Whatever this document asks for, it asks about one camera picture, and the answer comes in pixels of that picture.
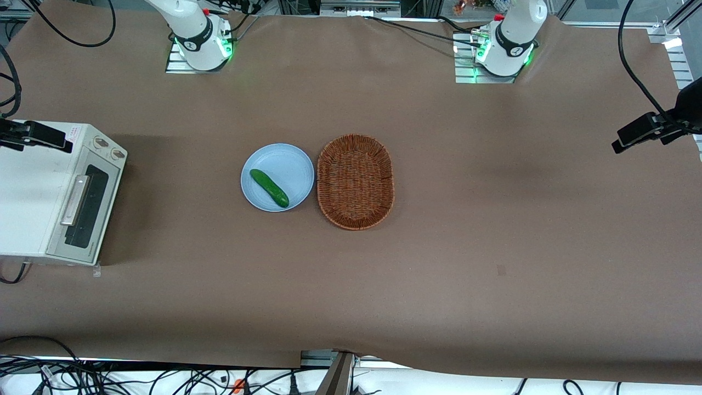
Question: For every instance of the light blue round plate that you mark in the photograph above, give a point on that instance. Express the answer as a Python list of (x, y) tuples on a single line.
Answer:
[(285, 164)]

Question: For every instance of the brown oval wicker basket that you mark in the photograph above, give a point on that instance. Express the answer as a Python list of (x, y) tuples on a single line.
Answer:
[(355, 181)]

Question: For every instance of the orange plug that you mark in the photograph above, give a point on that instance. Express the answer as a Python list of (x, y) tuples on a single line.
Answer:
[(238, 387)]

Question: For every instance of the aluminium frame profile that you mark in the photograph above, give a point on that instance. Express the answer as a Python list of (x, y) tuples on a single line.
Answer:
[(677, 49)]

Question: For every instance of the aluminium right arm base plate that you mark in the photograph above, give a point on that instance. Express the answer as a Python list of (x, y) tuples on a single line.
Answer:
[(173, 66)]

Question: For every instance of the green cucumber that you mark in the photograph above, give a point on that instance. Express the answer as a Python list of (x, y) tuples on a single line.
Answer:
[(269, 187)]

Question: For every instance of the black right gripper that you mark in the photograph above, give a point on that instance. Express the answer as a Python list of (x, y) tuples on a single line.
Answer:
[(11, 133)]

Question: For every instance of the white toaster oven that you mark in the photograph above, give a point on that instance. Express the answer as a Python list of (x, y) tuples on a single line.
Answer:
[(27, 192)]

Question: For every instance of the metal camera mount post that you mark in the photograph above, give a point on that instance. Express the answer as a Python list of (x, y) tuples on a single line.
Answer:
[(339, 376)]

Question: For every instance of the small clear plastic block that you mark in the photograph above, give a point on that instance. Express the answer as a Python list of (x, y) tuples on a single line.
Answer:
[(97, 270)]

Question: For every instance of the aluminium left arm base plate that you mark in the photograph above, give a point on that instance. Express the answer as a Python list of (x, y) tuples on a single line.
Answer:
[(463, 68)]

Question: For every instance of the brown table cover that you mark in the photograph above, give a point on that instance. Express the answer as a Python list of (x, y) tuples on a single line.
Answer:
[(493, 247)]

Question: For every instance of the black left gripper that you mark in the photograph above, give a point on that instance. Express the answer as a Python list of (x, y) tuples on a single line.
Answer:
[(672, 122)]

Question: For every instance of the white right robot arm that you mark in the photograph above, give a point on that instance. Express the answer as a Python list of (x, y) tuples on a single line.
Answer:
[(192, 27)]

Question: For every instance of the round oven knob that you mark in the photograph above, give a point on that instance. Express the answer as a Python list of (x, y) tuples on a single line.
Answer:
[(100, 142), (117, 154)]

